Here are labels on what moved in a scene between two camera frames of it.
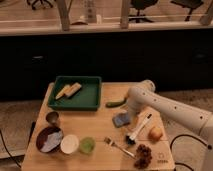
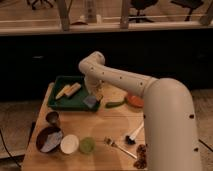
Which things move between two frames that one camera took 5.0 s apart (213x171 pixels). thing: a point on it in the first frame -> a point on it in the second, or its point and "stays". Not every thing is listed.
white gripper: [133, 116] -> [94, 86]
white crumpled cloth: [52, 141] stays
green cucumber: [116, 104] stays
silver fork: [109, 141] stays
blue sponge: [121, 119] -> [90, 101]
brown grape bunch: [144, 156] stays
